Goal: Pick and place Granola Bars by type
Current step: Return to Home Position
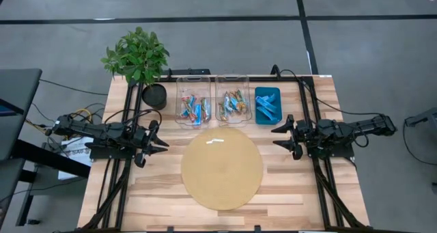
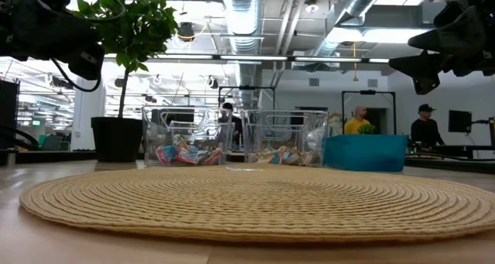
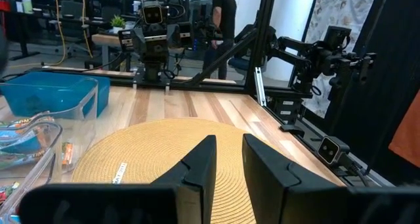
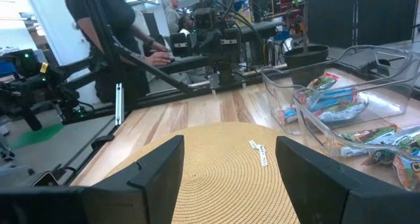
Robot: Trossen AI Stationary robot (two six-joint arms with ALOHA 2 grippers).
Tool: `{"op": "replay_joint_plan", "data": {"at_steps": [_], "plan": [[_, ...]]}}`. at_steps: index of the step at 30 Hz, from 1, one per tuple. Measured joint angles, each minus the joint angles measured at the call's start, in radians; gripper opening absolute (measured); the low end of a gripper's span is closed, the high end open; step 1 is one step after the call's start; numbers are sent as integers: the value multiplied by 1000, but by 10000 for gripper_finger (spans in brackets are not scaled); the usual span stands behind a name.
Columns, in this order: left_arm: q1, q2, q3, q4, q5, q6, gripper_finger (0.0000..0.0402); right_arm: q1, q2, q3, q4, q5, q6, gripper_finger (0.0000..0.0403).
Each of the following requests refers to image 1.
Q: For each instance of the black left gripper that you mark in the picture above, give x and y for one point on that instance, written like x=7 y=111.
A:
x=147 y=140

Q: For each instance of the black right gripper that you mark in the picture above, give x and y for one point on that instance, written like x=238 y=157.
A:
x=305 y=134

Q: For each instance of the green red Chewy granola bar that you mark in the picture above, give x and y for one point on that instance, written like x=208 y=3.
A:
x=206 y=108

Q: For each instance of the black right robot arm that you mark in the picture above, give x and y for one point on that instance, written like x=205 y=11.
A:
x=358 y=127

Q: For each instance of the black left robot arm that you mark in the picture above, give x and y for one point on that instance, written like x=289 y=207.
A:
x=102 y=130

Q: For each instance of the teal plastic bin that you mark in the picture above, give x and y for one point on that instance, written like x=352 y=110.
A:
x=278 y=118

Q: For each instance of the white paper label strip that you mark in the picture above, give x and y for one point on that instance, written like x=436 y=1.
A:
x=214 y=141

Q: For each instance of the clear plastic bin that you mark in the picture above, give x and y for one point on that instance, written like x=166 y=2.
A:
x=232 y=82
x=193 y=86

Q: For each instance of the black power strip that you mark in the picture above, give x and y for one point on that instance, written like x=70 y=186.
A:
x=187 y=71

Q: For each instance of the white paper sheet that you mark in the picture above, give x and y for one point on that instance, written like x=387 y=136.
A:
x=73 y=166

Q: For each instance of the green plant in black pot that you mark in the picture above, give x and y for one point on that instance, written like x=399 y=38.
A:
x=136 y=55

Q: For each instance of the black desk beam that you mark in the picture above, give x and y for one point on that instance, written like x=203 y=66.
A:
x=51 y=159

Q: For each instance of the black desk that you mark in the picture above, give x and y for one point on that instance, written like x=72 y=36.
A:
x=17 y=93

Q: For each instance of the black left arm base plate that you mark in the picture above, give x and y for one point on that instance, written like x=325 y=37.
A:
x=112 y=155

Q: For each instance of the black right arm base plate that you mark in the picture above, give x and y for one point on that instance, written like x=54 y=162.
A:
x=334 y=154

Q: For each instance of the black aluminium table frame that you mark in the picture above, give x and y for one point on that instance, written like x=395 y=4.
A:
x=322 y=192

